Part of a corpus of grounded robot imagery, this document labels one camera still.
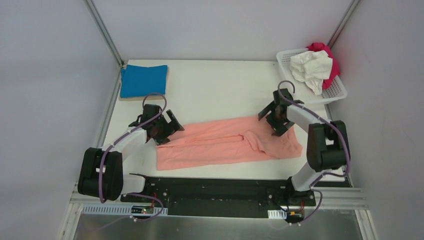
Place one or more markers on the folded blue t shirt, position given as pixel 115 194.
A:
pixel 139 81

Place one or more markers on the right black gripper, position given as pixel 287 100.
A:
pixel 274 118

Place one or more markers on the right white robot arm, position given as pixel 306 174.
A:
pixel 326 148

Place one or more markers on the aluminium frame rail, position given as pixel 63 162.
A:
pixel 90 4

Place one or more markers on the right electronics board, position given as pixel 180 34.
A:
pixel 294 216

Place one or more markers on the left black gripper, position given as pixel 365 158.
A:
pixel 166 126

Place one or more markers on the magenta red t shirt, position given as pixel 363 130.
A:
pixel 335 71

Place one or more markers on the salmon pink t shirt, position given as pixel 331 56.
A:
pixel 226 141

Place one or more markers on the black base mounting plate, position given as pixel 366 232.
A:
pixel 228 198

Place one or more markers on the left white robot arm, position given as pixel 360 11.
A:
pixel 102 172

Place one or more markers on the crumpled white t shirt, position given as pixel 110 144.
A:
pixel 312 68

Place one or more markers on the electronics board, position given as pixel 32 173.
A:
pixel 142 210
pixel 294 216

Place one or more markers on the white plastic basket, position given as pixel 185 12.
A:
pixel 335 92

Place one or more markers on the left electronics board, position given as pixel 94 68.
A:
pixel 142 210

